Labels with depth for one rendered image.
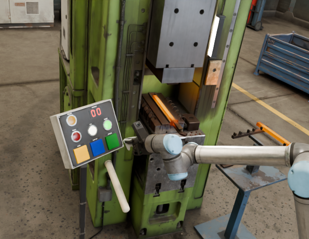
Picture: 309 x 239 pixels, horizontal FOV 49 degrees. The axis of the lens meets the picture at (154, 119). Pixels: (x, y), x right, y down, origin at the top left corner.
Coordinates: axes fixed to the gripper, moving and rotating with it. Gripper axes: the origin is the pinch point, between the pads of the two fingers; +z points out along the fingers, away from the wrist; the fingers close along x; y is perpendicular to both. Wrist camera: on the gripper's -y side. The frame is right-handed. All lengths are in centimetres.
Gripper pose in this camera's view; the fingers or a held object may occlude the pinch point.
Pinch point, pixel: (124, 139)
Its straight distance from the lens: 180.1
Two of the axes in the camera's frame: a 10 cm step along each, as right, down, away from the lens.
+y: 2.3, 9.6, 1.6
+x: 7.0, -2.8, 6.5
